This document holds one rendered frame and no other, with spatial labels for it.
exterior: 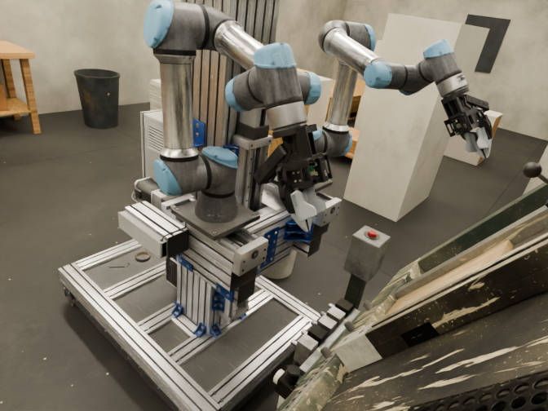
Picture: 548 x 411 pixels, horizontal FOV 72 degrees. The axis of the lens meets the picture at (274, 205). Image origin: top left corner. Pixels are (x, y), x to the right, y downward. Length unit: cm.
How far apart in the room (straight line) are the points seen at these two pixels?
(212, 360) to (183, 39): 140
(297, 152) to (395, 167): 298
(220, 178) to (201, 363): 99
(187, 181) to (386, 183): 281
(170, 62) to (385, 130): 278
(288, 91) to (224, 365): 145
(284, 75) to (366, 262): 103
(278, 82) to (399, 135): 295
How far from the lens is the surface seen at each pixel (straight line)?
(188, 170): 116
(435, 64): 125
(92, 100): 528
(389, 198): 379
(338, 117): 163
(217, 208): 127
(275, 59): 72
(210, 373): 189
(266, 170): 78
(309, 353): 130
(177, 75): 112
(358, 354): 105
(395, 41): 361
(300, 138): 72
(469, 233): 147
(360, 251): 158
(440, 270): 127
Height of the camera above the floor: 171
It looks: 28 degrees down
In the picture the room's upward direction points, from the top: 9 degrees clockwise
